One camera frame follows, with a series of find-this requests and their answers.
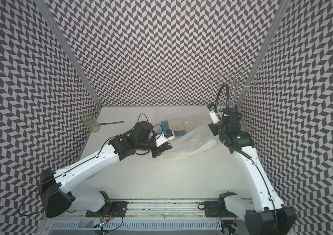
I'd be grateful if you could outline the clear plastic vacuum bag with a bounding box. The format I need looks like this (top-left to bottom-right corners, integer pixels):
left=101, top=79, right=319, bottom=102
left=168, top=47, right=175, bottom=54
left=157, top=116, right=217, bottom=163

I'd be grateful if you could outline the blue and beige towel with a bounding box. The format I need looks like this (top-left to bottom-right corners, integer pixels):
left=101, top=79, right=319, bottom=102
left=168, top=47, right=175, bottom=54
left=160, top=119, right=186, bottom=137

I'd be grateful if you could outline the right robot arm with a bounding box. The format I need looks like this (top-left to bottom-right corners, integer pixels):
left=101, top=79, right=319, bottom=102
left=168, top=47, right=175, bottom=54
left=207, top=103, right=297, bottom=235

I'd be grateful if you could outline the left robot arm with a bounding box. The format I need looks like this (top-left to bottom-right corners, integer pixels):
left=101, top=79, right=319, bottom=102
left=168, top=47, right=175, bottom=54
left=37, top=121, right=175, bottom=218

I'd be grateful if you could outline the green glass cup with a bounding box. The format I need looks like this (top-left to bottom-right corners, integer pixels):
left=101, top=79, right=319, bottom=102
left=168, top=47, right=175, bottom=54
left=80, top=113, right=100, bottom=132

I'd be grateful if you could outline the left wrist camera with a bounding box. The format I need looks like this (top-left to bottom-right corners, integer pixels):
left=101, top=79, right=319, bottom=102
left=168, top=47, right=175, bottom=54
left=156, top=129, right=175, bottom=147

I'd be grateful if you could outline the purple handled utensil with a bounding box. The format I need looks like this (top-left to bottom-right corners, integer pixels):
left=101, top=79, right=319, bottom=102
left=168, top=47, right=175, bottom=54
left=98, top=120, right=124, bottom=126

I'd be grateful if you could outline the chrome wire mug stand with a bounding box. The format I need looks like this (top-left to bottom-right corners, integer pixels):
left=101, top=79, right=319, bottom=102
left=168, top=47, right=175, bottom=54
left=217, top=72, right=256, bottom=106

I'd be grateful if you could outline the aluminium front rail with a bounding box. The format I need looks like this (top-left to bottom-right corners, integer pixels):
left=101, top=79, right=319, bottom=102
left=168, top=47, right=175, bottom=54
left=42, top=199, right=290, bottom=220

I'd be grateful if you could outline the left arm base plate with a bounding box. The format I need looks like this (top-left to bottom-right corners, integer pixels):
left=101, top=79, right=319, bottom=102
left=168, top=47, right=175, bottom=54
left=86, top=201, right=128, bottom=218

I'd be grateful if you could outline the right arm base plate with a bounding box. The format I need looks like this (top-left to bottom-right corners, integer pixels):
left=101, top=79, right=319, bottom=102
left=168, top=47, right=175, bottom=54
left=203, top=201, right=230, bottom=217

